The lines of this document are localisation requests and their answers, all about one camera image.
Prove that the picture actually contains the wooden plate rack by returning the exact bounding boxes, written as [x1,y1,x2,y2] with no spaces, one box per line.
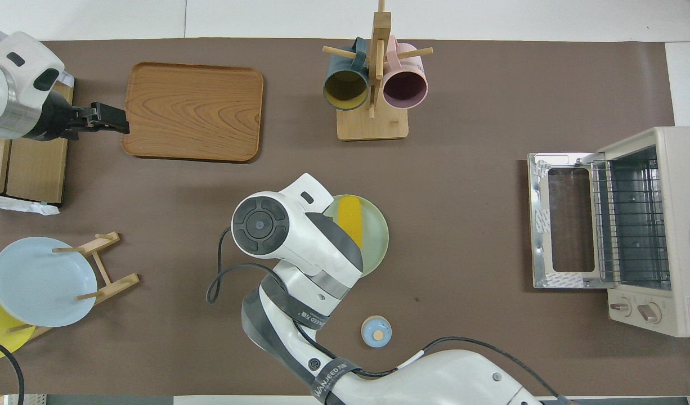
[10,231,140,341]

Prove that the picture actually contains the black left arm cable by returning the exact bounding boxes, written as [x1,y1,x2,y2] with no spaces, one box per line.
[0,337,25,405]

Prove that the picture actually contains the beige toaster oven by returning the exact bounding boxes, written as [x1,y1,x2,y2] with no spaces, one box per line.
[592,126,690,338]

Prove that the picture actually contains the light blue plate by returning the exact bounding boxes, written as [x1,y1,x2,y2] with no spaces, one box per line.
[0,237,98,328]

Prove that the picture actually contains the yellow corn cob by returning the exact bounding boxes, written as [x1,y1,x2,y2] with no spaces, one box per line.
[337,195,364,249]

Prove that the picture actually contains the wooden mug rack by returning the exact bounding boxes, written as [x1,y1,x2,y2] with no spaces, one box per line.
[322,0,434,141]

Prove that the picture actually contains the metal oven wire rack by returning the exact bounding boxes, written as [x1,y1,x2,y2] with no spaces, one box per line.
[592,159,671,284]

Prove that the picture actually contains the small blue call bell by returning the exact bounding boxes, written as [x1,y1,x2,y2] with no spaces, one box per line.
[361,316,392,348]

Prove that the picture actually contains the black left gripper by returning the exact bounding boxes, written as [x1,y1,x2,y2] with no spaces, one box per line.
[24,90,130,141]

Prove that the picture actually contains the brown table mat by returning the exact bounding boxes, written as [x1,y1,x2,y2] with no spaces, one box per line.
[0,38,690,397]

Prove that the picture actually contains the dark blue mug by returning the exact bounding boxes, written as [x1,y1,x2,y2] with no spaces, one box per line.
[322,37,370,111]

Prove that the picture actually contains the pale green plate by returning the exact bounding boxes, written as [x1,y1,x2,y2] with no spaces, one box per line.
[322,194,389,277]

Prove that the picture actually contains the white checked cloth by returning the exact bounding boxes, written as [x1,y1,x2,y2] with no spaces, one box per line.
[0,194,60,216]

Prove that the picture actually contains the light wooden shelf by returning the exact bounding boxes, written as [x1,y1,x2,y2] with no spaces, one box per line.
[0,76,74,204]

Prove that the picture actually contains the glass oven door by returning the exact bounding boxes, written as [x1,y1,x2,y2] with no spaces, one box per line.
[528,152,616,289]

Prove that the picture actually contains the pink mug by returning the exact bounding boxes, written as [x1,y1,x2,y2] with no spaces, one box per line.
[382,35,429,110]

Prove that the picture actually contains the brown wooden tray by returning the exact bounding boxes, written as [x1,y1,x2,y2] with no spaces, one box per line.
[121,62,265,164]

